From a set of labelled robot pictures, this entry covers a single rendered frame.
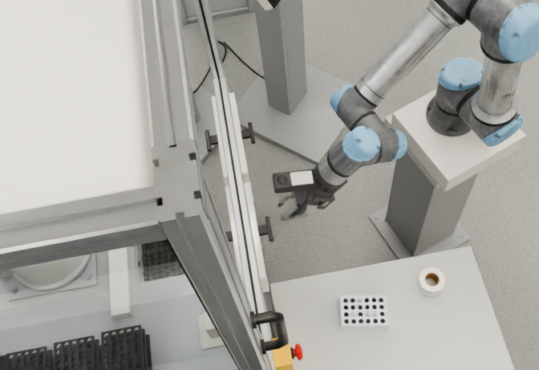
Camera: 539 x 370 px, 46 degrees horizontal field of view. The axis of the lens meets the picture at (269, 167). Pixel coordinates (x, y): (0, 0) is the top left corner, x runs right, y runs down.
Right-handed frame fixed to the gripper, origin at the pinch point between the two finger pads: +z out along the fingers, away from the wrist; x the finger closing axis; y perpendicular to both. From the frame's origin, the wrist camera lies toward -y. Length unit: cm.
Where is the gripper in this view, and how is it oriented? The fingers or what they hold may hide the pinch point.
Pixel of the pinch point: (280, 210)
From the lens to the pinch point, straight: 166.2
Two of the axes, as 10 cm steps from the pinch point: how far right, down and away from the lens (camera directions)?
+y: 8.5, 1.2, 5.1
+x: -1.7, -8.6, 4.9
